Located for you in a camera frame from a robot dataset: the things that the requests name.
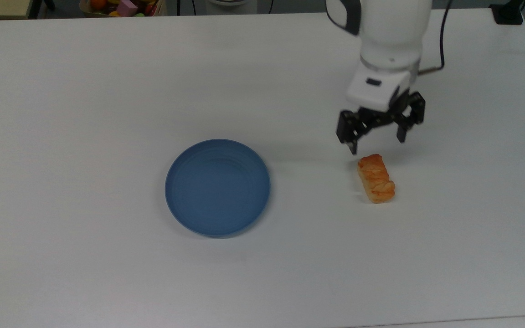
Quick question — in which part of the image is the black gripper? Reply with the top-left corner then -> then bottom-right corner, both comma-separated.
336,91 -> 427,155

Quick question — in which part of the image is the orange bread loaf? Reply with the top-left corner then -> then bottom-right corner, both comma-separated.
357,154 -> 396,204

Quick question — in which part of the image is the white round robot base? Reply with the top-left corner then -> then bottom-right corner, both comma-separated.
205,0 -> 258,15

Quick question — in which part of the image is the black pole with clamp base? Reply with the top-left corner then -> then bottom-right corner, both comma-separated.
490,0 -> 525,26

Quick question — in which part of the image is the blue round plate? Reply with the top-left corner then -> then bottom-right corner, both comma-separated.
165,138 -> 271,238

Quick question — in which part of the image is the box of colourful toys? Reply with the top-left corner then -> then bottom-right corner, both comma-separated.
79,0 -> 167,18

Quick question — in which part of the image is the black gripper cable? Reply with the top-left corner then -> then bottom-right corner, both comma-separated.
418,0 -> 454,76

